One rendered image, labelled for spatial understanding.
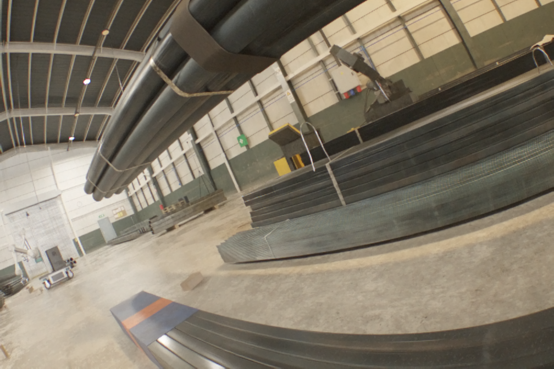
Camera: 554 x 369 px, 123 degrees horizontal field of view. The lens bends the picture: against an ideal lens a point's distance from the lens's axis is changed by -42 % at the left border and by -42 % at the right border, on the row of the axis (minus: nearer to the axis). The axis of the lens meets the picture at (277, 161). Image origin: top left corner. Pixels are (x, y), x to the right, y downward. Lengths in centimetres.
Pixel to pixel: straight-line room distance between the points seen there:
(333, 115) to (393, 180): 738
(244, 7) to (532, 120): 128
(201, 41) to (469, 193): 121
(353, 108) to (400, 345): 806
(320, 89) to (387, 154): 773
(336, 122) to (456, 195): 769
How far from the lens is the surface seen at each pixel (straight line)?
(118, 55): 1398
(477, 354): 44
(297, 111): 894
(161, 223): 724
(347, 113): 842
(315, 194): 145
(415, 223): 110
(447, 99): 186
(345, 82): 817
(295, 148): 399
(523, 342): 45
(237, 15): 103
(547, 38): 233
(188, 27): 113
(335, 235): 122
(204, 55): 114
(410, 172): 127
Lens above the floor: 53
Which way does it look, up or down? level
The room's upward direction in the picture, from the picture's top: 24 degrees counter-clockwise
